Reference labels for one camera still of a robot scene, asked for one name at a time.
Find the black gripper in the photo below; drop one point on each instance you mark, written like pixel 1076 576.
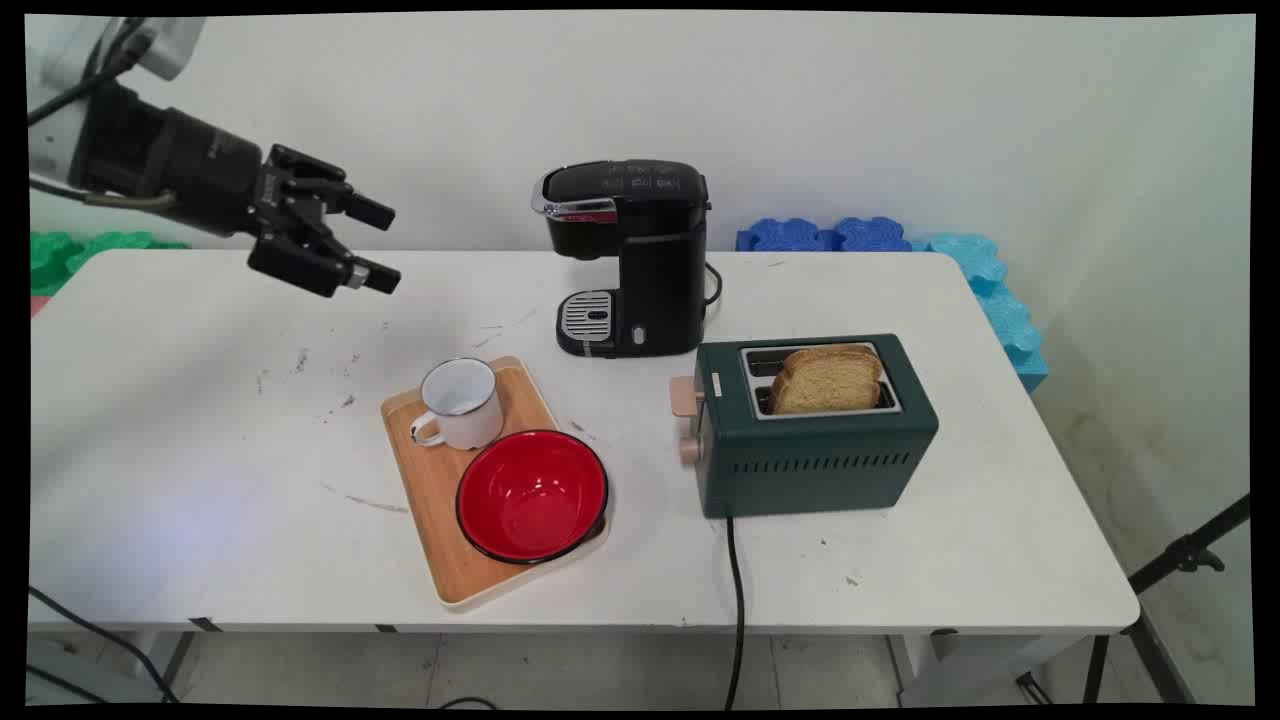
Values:
pixel 190 165

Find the beige toaster lever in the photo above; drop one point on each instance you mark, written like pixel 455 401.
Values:
pixel 686 396

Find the white enamel mug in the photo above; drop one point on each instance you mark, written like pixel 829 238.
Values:
pixel 465 410

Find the green foam mat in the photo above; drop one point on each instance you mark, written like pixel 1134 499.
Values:
pixel 60 255

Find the wooden tray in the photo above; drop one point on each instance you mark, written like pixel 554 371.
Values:
pixel 435 500

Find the red foam mat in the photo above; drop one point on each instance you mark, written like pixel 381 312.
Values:
pixel 36 305

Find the black coffee machine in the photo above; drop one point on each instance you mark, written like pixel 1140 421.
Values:
pixel 660 260

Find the red bowl black rim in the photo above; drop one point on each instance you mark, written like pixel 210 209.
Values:
pixel 530 500

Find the beige toaster knob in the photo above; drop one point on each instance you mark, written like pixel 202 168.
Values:
pixel 690 450

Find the dark metal table leg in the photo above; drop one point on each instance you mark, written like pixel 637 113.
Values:
pixel 1096 668
pixel 175 660

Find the toast bread slice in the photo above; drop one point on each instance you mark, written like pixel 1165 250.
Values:
pixel 825 385

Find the green two-slot toaster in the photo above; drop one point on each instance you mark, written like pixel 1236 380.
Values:
pixel 810 460

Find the light blue foam mat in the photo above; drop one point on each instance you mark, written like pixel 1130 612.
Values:
pixel 1005 310

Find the black tripod stand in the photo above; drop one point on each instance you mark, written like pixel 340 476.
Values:
pixel 1185 555

